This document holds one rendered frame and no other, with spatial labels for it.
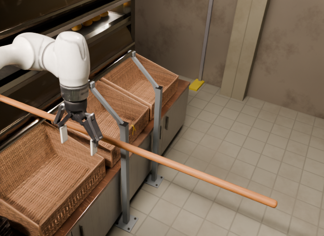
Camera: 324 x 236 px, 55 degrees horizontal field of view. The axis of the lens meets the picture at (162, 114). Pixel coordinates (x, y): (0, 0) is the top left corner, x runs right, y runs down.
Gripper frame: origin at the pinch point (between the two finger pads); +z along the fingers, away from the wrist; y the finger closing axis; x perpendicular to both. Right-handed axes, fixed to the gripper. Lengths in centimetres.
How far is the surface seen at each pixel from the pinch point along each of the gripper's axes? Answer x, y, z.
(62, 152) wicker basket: 49, -59, 63
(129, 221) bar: 68, -16, 124
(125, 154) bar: 59, -16, 53
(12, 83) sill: 34, -75, 11
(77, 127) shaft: 17.4, -15.8, 8.2
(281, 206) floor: 141, 86, 120
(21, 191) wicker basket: 15, -60, 70
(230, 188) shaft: 19, 54, 10
